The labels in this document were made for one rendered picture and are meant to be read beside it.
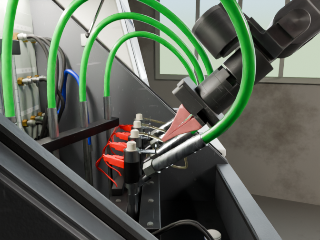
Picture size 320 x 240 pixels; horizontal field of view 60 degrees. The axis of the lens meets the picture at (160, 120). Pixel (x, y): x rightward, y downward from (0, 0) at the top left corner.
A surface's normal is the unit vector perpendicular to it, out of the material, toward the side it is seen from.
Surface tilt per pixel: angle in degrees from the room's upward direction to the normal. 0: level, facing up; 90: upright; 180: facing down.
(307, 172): 90
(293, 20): 73
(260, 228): 0
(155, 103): 90
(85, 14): 90
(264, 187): 90
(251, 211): 0
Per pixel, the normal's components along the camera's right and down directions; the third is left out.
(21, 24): 1.00, 0.00
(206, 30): -0.51, 0.27
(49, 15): 0.02, 0.22
